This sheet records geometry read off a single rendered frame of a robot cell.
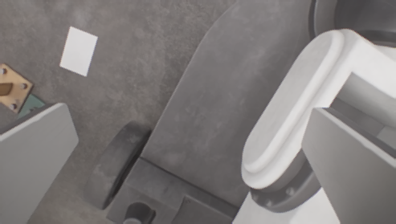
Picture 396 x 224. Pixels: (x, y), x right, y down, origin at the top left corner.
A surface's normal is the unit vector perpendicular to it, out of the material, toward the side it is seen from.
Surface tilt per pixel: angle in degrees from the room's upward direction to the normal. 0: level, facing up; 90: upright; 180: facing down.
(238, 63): 0
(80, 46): 0
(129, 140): 55
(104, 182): 6
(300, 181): 90
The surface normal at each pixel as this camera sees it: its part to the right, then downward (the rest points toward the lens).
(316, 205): -0.06, 0.22
